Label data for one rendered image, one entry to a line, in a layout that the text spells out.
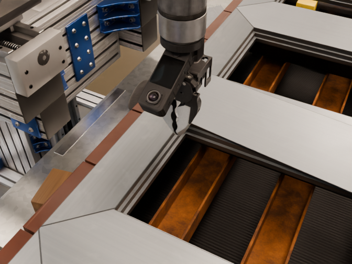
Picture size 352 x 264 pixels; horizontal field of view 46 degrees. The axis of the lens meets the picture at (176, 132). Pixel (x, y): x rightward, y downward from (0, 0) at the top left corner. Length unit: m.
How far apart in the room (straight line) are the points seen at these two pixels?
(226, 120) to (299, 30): 0.45
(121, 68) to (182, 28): 1.93
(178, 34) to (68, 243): 0.38
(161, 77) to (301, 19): 0.72
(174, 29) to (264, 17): 0.68
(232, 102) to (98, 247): 0.45
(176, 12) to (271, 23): 0.67
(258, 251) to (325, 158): 0.23
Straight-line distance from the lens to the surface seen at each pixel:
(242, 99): 0.96
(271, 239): 0.93
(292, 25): 1.27
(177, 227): 0.92
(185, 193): 0.97
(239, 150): 0.87
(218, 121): 0.90
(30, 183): 1.05
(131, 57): 2.64
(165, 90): 0.65
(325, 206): 1.18
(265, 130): 0.89
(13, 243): 0.78
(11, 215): 1.01
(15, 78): 0.91
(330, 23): 1.32
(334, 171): 0.85
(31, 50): 0.90
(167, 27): 0.64
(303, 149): 0.87
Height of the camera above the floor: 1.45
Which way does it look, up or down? 44 degrees down
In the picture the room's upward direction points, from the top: straight up
